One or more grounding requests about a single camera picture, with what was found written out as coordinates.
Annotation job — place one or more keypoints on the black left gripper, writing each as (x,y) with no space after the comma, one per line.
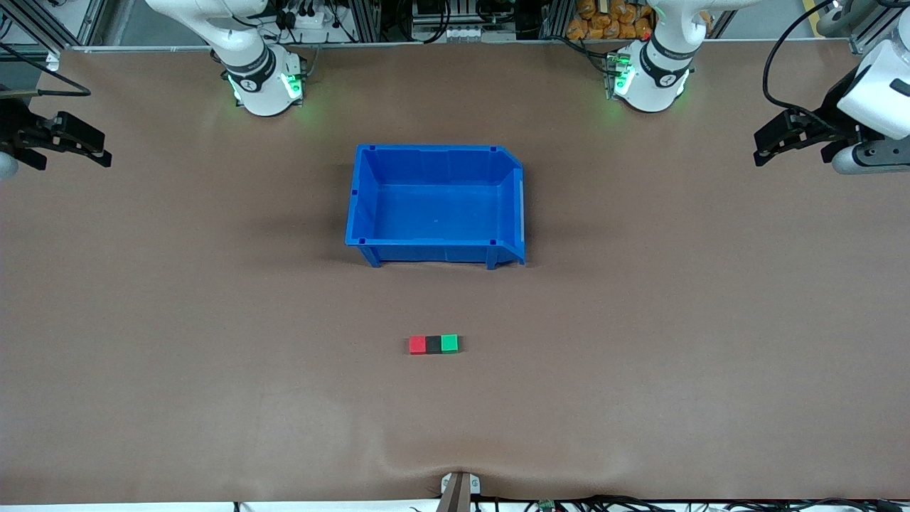
(829,117)

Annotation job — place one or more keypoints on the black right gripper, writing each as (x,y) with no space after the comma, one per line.
(15,131)

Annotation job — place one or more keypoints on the red cube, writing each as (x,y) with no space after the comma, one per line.
(417,345)

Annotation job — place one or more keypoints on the green cube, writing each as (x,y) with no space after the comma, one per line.
(449,343)

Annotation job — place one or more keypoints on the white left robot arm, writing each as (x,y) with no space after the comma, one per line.
(661,78)

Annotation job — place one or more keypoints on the black cube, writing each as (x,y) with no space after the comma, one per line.
(434,345)

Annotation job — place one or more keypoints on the grey rounded metal fixture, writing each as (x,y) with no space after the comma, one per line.
(832,20)

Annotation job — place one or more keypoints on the orange snack packets pile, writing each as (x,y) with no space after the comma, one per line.
(604,21)

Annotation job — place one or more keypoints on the white power strip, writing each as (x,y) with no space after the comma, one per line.
(313,20)

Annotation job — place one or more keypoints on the white terminal block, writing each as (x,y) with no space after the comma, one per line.
(469,33)

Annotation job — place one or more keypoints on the blue plastic storage bin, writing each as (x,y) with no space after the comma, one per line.
(437,213)

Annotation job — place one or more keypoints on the aluminium frame profile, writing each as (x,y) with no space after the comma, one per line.
(867,35)

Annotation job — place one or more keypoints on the aluminium frame strut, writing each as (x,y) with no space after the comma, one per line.
(96,21)

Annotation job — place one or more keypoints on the metal table edge rail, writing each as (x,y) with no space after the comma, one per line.
(462,44)

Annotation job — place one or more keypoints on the grey metal clamp bracket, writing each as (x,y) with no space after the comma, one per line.
(475,486)

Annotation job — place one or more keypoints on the brown camera mount pole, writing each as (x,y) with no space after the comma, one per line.
(455,498)

